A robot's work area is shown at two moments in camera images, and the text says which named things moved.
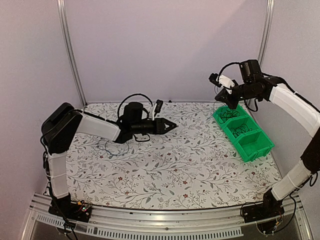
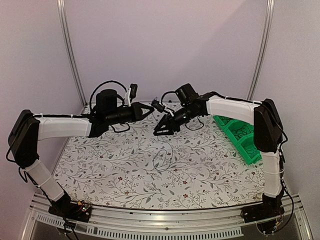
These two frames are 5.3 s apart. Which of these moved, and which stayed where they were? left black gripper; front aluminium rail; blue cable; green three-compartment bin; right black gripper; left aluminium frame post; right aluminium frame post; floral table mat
Moved: blue cable; right black gripper; left black gripper
Stayed: floral table mat; right aluminium frame post; left aluminium frame post; front aluminium rail; green three-compartment bin
